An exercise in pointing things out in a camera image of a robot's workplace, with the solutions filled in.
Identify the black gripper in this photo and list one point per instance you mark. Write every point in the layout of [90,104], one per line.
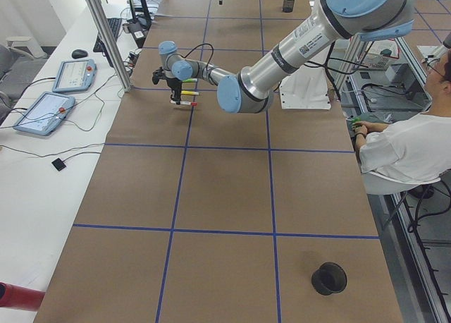
[174,84]

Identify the red and white marker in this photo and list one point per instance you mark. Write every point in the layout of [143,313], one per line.
[183,103]

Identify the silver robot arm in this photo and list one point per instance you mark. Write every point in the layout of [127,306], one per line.
[251,90]

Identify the yellow highlighter marker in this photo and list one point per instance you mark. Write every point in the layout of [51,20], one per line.
[189,93]

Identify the green highlighter marker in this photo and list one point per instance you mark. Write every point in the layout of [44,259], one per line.
[191,80]

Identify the upper blue teach pendant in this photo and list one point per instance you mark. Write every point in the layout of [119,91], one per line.
[75,76]

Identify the blue teach pendant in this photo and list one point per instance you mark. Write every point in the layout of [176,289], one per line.
[75,76]
[45,114]

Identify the black computer mouse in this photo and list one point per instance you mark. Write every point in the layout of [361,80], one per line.
[79,54]

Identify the lower blue teach pendant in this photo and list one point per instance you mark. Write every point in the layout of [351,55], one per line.
[45,114]

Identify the small black square device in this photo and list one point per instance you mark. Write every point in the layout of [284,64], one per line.
[58,164]

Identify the right black mesh cup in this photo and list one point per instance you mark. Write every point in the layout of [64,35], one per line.
[288,6]

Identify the black mesh cup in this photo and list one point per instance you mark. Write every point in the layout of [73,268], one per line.
[330,278]
[288,6]

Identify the left black mesh cup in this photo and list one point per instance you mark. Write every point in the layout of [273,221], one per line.
[330,278]

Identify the person in white shirt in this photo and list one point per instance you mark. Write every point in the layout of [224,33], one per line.
[417,149]

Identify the red bottle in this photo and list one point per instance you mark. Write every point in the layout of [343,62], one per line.
[21,298]

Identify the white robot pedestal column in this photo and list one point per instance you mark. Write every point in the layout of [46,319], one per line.
[306,88]

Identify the aluminium frame post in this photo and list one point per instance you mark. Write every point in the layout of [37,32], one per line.
[100,20]

